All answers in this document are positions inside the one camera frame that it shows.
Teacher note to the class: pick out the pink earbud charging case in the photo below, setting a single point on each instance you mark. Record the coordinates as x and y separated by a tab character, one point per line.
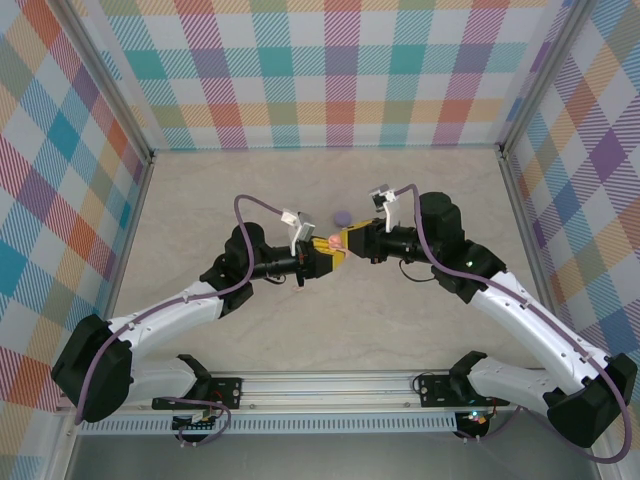
336	242

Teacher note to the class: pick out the purple earbud charging case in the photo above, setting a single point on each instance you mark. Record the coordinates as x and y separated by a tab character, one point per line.
342	218

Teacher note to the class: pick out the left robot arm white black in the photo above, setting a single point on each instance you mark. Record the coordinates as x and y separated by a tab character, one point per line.
165	316

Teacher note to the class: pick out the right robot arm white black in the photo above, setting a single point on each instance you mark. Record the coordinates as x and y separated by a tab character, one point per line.
540	332

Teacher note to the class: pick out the small circuit board white connector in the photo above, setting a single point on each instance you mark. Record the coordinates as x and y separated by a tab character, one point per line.
190	425

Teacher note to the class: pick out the grey metal sheet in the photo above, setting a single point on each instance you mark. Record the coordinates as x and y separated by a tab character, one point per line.
325	460

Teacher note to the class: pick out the small circuit board green light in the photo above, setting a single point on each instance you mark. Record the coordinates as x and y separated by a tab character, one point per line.
477	420

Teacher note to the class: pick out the aluminium side frame rail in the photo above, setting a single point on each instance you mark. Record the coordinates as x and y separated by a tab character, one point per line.
522	215
130	230

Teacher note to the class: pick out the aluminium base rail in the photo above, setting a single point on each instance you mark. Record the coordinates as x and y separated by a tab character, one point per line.
325	387

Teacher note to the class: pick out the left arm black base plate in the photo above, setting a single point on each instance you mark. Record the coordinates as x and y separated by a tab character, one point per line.
227	392

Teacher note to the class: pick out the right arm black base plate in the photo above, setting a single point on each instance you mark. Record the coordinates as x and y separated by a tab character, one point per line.
432	390

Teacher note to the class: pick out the aluminium corner post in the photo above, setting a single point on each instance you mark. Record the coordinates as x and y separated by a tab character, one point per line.
111	85
547	75

